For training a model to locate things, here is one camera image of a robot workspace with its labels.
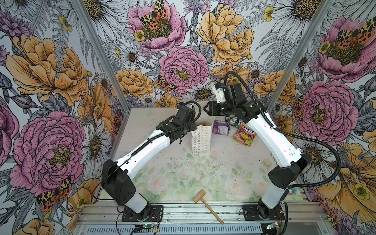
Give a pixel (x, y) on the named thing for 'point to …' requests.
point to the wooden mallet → (199, 197)
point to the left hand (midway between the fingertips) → (190, 126)
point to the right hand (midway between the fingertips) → (209, 112)
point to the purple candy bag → (221, 127)
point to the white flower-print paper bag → (201, 137)
